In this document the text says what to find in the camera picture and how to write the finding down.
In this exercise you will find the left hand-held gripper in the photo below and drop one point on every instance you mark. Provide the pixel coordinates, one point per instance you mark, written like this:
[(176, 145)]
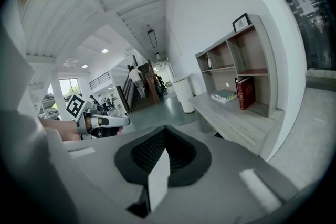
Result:
[(76, 107)]

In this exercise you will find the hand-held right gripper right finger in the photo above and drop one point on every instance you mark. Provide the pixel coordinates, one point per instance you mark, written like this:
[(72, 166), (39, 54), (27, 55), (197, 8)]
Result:
[(225, 165)]

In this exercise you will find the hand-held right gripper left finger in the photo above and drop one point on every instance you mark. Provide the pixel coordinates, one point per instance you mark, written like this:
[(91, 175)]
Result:
[(105, 160)]

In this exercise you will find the person's left forearm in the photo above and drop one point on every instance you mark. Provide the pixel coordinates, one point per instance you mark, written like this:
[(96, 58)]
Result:
[(60, 128)]

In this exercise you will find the grey wooden desk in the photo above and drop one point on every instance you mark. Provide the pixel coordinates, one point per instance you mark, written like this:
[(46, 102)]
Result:
[(236, 123)]

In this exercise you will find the person's left hand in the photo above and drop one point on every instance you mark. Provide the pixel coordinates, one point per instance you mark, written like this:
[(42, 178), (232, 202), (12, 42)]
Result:
[(107, 132)]

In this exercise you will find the balcony railing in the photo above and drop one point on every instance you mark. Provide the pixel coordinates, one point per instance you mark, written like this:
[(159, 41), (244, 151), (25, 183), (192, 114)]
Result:
[(99, 80)]

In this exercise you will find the dark wooden staircase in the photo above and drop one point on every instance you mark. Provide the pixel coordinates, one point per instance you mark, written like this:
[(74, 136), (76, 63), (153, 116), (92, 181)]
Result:
[(149, 91)]

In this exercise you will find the large window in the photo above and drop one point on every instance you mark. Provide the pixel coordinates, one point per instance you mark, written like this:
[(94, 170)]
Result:
[(69, 89)]

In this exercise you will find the round ceiling light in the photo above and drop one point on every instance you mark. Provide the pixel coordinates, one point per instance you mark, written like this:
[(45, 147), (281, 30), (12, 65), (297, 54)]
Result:
[(105, 51), (84, 66)]

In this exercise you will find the white book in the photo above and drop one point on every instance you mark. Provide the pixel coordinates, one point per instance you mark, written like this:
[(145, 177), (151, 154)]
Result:
[(220, 99)]

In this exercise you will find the yellow-green book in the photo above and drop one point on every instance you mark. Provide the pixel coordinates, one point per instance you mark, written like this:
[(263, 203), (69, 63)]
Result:
[(233, 97)]

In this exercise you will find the teal book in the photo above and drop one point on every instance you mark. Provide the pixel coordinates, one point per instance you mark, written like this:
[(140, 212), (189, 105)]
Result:
[(225, 93)]

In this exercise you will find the ceiling air vent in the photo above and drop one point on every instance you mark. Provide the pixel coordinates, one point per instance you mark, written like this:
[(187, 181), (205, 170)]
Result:
[(71, 63)]

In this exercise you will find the red hardcover book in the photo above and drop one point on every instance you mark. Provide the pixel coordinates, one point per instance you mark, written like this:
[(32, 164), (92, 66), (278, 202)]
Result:
[(246, 93)]

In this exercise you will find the black pendant ceiling lamp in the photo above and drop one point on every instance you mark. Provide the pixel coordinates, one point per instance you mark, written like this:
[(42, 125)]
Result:
[(152, 38)]

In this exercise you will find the person's light shirt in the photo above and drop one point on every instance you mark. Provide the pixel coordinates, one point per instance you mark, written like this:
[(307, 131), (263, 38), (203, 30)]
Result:
[(15, 144)]

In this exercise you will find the grey wooden hutch shelf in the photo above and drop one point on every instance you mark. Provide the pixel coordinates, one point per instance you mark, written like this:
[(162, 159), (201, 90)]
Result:
[(265, 60)]

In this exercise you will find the black framed glass door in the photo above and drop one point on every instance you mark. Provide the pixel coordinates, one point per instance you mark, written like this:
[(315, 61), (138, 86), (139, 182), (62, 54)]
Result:
[(309, 34)]

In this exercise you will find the white paper notice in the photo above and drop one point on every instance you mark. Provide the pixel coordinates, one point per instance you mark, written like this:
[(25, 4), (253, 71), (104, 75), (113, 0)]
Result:
[(304, 3)]

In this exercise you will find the black white art frame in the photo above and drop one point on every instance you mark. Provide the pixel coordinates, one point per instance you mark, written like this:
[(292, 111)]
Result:
[(236, 85)]

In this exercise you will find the small photo frame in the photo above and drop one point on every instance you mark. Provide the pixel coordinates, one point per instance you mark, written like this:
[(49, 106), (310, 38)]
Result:
[(209, 62)]

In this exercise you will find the black picture frame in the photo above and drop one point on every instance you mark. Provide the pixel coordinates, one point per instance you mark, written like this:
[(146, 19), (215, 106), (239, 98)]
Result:
[(241, 23)]

